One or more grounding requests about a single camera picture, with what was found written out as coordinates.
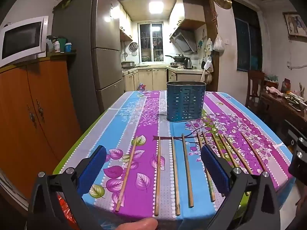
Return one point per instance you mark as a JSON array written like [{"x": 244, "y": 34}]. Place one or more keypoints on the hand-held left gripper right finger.
[{"x": 214, "y": 170}]

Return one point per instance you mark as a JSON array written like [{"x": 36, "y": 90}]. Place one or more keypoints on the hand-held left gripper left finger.
[{"x": 92, "y": 170}]

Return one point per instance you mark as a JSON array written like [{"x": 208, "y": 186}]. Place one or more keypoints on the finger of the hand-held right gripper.
[{"x": 291, "y": 128}]

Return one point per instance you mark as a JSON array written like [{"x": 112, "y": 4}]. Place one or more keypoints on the row of wooden chopsticks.
[{"x": 158, "y": 172}]

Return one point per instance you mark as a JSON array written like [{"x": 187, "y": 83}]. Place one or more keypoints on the blue perforated utensil holder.
[{"x": 184, "y": 103}]

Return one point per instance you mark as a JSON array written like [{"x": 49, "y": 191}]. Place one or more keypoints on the dark wooden side table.
[{"x": 280, "y": 110}]

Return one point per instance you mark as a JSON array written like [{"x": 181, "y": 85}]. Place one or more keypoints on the pink cloth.
[{"x": 273, "y": 90}]

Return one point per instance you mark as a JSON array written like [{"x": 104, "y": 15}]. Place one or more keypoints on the red packet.
[{"x": 285, "y": 85}]

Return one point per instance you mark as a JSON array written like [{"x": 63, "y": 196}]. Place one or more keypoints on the red plastic bag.
[{"x": 64, "y": 204}]

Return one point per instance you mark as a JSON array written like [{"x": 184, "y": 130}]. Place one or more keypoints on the green lace item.
[{"x": 272, "y": 77}]

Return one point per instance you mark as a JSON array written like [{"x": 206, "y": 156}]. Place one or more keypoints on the dark wooden chair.
[{"x": 255, "y": 86}]

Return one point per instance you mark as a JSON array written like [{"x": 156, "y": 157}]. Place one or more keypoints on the orange wooden cabinet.
[{"x": 36, "y": 124}]

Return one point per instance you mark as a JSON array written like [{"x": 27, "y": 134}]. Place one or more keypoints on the floral striped tablecloth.
[{"x": 144, "y": 115}]

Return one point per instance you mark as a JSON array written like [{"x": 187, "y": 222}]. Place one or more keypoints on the hanging beige bag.
[{"x": 207, "y": 74}]

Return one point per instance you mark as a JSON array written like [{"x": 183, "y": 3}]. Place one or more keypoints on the small colourful toy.
[{"x": 141, "y": 87}]

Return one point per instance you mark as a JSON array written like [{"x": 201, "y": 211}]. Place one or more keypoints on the dark curtained window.
[{"x": 247, "y": 40}]

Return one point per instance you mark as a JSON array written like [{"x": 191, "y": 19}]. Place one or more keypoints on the steel kettle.
[{"x": 188, "y": 64}]

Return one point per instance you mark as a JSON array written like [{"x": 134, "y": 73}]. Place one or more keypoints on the white plastic bag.
[{"x": 218, "y": 45}]

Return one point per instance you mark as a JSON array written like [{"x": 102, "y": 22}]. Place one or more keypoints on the black wok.
[{"x": 178, "y": 58}]

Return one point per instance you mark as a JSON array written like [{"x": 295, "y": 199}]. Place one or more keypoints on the grey refrigerator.
[{"x": 105, "y": 52}]

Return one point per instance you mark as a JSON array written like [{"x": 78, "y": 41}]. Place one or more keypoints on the white bottle red label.
[{"x": 56, "y": 46}]

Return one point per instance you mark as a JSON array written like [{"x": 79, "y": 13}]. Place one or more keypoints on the hanging metal strainer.
[{"x": 133, "y": 47}]

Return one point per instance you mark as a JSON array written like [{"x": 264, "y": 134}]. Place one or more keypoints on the steel range hood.
[{"x": 183, "y": 42}]

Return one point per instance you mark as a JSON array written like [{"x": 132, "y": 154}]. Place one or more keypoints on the barred kitchen window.
[{"x": 151, "y": 43}]

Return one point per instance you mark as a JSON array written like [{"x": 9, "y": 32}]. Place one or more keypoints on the white microwave oven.
[{"x": 21, "y": 38}]

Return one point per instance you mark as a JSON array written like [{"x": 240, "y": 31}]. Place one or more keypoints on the square ceiling light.
[{"x": 156, "y": 7}]

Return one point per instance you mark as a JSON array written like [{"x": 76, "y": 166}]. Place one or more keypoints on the framed wall picture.
[{"x": 296, "y": 25}]

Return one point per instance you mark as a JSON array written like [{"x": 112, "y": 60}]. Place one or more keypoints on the narrow kitchen wall cabinet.
[{"x": 124, "y": 26}]

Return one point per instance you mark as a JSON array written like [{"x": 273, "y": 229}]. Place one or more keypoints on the wide kitchen wall cabinet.
[{"x": 191, "y": 14}]

